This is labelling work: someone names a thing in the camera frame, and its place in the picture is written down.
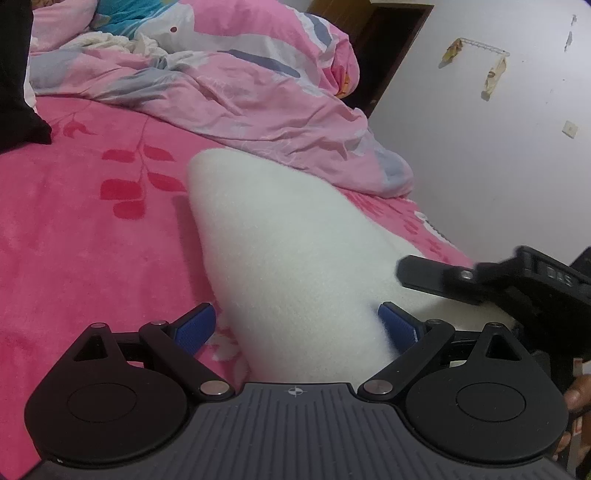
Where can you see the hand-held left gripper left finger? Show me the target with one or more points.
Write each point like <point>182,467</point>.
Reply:
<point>196,330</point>

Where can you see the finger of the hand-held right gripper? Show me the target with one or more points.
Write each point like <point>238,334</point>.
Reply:
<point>429,274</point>

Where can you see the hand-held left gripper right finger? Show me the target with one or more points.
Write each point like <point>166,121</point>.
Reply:
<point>397,327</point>

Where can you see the white deer-print sweater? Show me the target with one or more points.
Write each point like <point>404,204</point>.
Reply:
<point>286,230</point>

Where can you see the person's right hand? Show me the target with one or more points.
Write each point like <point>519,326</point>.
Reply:
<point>581,392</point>

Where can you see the pink floral blanket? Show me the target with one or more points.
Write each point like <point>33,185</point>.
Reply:
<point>92,230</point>

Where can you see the dark wooden door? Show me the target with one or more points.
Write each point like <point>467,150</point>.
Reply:
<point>392,55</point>

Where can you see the pink patterned duvet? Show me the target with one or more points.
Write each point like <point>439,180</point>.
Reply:
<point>231,78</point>

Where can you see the white crumpled sheet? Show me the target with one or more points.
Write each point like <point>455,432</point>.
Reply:
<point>111,44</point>

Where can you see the black folded garment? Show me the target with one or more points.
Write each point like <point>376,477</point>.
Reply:
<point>14,69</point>

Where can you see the teal striped pillow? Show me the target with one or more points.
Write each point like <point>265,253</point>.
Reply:
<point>124,14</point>

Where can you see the white wall switch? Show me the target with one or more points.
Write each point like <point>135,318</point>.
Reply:
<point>570,129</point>

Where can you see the wall hook rack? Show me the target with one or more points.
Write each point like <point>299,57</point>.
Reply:
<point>452,48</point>

